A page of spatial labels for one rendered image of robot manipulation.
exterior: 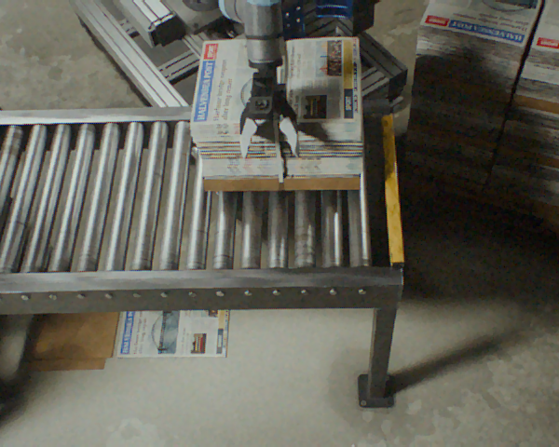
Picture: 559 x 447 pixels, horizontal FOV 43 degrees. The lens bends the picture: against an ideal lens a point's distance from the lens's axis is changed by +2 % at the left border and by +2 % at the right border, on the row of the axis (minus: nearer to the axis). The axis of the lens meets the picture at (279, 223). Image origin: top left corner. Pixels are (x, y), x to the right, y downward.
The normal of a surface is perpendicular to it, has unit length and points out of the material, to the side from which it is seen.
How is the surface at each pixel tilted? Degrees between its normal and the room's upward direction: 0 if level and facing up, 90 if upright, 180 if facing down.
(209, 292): 90
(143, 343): 0
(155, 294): 90
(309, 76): 6
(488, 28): 1
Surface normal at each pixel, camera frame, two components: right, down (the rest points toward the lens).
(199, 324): -0.07, -0.52
